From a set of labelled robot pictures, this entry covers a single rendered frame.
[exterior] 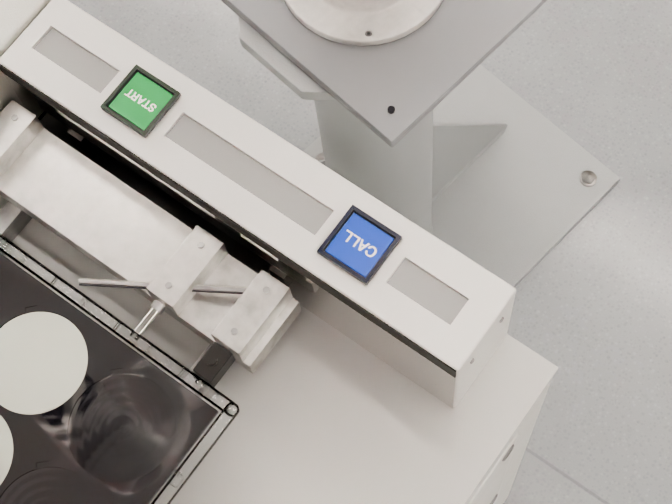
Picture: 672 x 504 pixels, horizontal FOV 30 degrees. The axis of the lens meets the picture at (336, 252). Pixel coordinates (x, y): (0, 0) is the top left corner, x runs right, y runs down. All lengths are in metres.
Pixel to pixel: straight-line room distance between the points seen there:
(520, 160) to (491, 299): 1.11
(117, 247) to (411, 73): 0.37
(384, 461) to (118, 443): 0.26
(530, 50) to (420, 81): 1.00
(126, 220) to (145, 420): 0.21
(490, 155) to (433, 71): 0.87
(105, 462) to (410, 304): 0.32
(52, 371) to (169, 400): 0.12
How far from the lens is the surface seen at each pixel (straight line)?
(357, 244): 1.14
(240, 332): 1.18
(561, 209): 2.19
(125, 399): 1.20
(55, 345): 1.23
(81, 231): 1.28
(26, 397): 1.22
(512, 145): 2.23
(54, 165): 1.32
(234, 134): 1.20
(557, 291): 2.15
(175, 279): 1.21
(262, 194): 1.18
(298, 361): 1.26
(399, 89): 1.35
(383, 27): 1.38
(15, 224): 1.35
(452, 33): 1.39
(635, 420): 2.11
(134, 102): 1.23
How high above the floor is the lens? 2.03
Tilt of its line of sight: 69 degrees down
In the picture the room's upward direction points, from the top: 10 degrees counter-clockwise
